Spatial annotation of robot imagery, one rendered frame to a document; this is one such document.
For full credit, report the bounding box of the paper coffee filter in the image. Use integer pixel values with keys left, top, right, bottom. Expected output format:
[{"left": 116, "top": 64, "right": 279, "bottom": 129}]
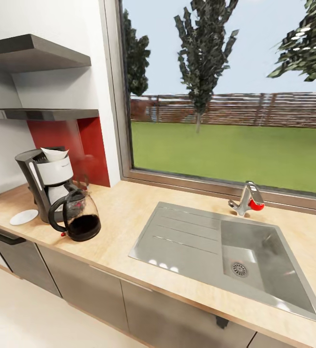
[{"left": 41, "top": 148, "right": 68, "bottom": 163}]

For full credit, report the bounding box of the saucer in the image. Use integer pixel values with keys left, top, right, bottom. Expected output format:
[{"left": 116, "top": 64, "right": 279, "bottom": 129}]
[{"left": 10, "top": 209, "right": 39, "bottom": 225}]

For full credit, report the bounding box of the electric kettle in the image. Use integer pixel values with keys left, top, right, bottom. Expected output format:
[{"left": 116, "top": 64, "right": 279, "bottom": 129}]
[{"left": 48, "top": 189, "right": 101, "bottom": 242}]

